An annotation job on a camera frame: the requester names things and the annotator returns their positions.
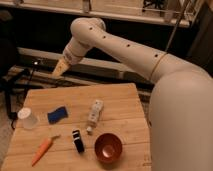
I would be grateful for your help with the blue sponge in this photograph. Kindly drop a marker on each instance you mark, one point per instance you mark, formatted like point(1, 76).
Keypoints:
point(57, 115)

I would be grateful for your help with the metal pole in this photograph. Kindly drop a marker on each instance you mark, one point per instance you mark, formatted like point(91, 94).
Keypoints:
point(179, 18)

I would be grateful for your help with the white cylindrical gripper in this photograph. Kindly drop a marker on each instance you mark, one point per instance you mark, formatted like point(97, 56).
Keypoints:
point(73, 53)

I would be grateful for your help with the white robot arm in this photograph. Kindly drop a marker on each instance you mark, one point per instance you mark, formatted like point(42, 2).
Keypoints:
point(181, 103)

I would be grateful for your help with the orange toy carrot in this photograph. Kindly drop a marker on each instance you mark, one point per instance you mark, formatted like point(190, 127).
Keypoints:
point(45, 145)

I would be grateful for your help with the black office chair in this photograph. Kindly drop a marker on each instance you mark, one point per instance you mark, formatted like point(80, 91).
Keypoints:
point(9, 57)

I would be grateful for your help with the red bowl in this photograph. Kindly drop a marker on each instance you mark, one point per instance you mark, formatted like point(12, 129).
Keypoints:
point(108, 148)

